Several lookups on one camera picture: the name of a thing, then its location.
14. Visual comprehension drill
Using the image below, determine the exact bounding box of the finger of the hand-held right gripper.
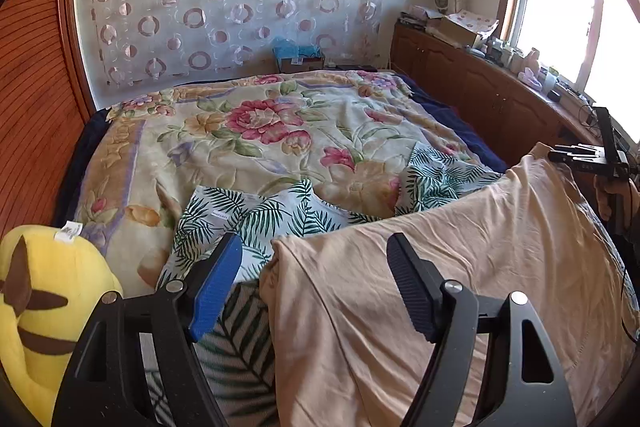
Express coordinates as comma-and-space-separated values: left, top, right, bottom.
547, 146, 606, 162

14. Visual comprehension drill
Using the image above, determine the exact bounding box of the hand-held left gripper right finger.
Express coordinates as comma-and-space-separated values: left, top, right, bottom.
386, 233, 571, 427

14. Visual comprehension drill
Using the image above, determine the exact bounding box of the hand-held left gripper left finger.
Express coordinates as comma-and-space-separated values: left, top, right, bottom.
51, 232, 244, 427

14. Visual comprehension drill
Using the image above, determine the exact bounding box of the beige printed T-shirt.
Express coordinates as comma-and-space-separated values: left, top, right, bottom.
257, 142, 640, 427

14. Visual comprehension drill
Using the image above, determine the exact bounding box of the leaf print cloth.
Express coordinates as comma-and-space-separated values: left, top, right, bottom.
142, 142, 506, 427

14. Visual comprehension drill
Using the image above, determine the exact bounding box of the row of small bottles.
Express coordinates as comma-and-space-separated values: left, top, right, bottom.
482, 34, 561, 94

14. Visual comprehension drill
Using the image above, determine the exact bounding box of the long wooden cabinet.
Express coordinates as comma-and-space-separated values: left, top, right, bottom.
390, 22, 601, 168

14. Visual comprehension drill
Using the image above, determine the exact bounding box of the yellow plush toy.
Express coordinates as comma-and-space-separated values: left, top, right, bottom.
0, 222, 123, 427

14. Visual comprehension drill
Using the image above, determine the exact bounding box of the window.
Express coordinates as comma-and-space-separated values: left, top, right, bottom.
502, 0, 640, 130

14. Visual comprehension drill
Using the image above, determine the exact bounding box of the dotted paper box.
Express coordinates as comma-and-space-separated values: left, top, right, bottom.
447, 9, 500, 36

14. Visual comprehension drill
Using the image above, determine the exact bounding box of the cardboard box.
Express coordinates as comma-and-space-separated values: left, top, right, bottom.
439, 16, 483, 48

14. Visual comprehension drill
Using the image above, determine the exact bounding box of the floral blanket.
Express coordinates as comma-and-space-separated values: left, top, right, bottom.
72, 69, 481, 298

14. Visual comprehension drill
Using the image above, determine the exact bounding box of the wooden louvered wardrobe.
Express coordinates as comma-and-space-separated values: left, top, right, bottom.
0, 0, 98, 238

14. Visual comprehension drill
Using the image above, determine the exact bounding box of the blue tissue pack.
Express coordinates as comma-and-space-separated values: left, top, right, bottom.
272, 38, 326, 74

